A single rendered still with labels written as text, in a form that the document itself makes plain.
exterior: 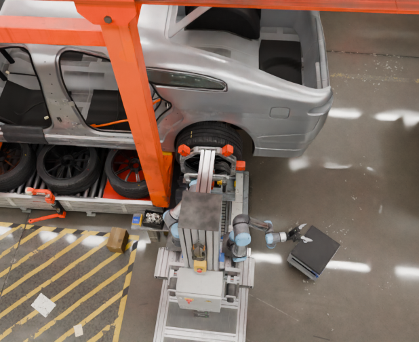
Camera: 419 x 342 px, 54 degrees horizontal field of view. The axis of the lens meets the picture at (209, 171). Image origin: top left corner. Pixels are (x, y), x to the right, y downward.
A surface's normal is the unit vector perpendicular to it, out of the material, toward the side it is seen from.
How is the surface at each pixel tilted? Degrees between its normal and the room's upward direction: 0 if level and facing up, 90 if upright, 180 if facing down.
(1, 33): 90
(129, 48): 90
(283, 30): 0
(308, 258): 0
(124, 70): 90
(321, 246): 0
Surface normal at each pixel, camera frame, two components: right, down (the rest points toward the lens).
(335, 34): 0.00, -0.50
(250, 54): 0.33, -0.46
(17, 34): -0.07, 0.87
